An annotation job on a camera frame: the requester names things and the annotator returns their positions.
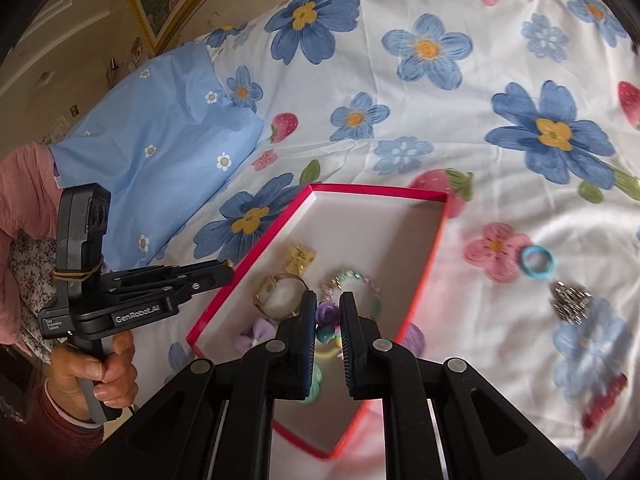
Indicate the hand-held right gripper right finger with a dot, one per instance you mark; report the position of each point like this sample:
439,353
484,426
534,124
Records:
350,340

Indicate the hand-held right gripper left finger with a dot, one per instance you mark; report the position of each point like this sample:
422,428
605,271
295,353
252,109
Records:
310,340

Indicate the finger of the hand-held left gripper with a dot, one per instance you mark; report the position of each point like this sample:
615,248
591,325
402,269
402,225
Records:
195,290
200,269

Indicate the purple bow hair clip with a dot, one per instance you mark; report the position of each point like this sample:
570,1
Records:
260,332

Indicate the gold wristwatch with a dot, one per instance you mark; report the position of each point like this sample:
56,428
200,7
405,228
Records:
272,290

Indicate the yellow hair claw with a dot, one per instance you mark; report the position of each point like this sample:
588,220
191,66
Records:
300,256

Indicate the red shallow cardboard box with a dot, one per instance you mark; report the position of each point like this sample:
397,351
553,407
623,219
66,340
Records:
380,230

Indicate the person's left forearm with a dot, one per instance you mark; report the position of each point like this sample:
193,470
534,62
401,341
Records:
45,435

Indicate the person's left hand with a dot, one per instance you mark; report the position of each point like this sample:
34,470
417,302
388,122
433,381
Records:
107,370

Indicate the yellow rubber band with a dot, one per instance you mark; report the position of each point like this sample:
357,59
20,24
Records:
75,276

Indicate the person's floral clothing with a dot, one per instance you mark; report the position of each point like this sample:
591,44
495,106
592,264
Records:
27,280

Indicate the person's pink top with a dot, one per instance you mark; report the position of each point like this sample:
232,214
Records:
25,185

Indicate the blue flower-print pillow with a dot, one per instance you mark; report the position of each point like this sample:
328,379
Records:
150,125

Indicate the floral white bedsheet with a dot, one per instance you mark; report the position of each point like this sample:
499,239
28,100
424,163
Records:
450,160

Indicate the silver rhinestone hair clip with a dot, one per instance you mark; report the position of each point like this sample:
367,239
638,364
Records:
570,301

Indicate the small red hair accessory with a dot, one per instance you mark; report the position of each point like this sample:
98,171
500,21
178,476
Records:
605,400

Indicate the gold framed wall picture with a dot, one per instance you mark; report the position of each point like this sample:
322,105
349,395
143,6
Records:
155,5

